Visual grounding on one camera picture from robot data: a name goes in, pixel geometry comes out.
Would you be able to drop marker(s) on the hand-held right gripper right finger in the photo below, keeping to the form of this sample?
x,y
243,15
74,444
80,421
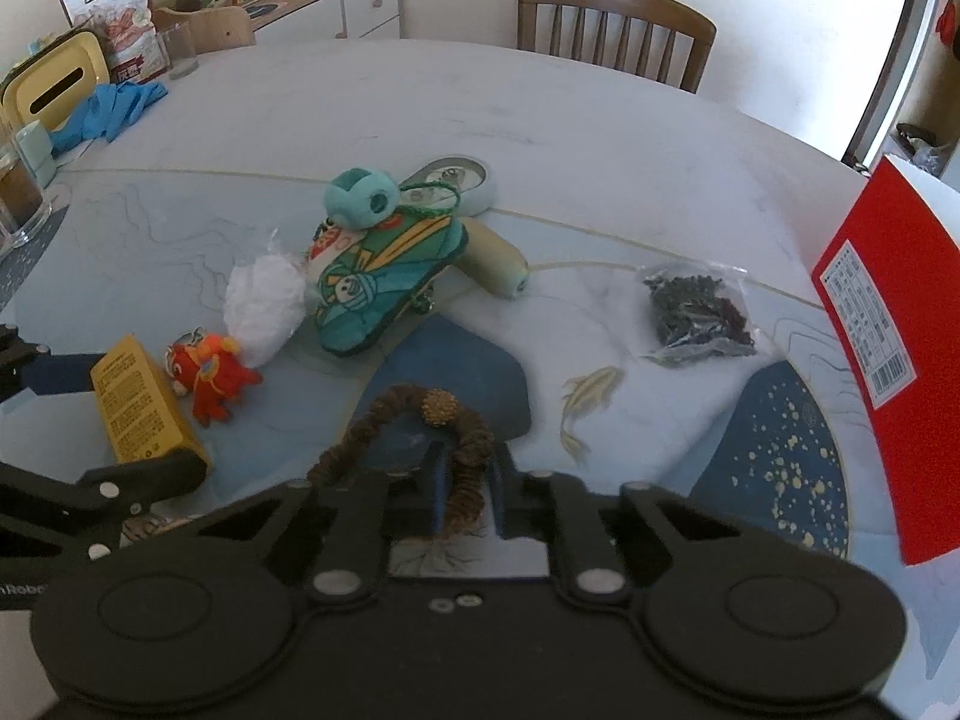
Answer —
x,y
499,495

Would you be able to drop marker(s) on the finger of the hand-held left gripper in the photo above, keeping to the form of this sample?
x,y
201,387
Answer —
x,y
64,375
150,476

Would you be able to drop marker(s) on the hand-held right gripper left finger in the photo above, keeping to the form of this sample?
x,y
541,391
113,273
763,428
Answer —
x,y
439,495

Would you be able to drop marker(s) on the yellow cardboard box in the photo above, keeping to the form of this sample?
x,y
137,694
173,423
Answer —
x,y
139,397

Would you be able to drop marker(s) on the colourful snack packet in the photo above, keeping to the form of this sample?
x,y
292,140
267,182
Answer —
x,y
375,277

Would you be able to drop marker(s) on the red cardboard box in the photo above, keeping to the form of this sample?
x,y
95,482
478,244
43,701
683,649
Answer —
x,y
900,300

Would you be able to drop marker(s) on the glass jar with brown contents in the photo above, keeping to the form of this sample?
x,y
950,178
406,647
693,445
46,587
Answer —
x,y
19,202

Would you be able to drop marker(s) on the white plastic bag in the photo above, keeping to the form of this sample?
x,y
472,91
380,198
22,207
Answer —
x,y
262,307

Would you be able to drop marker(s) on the blue printed table mat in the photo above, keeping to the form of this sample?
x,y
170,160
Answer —
x,y
585,292

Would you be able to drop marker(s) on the pale green cup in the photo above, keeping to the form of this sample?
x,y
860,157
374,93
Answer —
x,y
36,154

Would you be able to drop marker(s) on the beige cylinder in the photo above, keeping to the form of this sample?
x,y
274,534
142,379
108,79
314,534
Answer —
x,y
491,255

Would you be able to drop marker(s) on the blue cloth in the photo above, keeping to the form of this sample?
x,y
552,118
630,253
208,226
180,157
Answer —
x,y
105,112

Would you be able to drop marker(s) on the bag of dark dried goods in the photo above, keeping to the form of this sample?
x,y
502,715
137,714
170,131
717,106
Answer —
x,y
697,307

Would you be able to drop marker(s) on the yellow tissue box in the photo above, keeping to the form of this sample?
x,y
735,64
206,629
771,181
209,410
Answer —
x,y
52,82

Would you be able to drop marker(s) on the clear drinking glass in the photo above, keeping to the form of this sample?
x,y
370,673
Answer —
x,y
178,52

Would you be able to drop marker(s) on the red and white snack bag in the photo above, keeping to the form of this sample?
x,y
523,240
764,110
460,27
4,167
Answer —
x,y
120,15

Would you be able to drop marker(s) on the light wooden child chair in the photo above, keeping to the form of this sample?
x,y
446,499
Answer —
x,y
221,26

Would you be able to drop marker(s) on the brown wooden chair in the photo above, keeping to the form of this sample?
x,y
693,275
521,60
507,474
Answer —
x,y
615,4

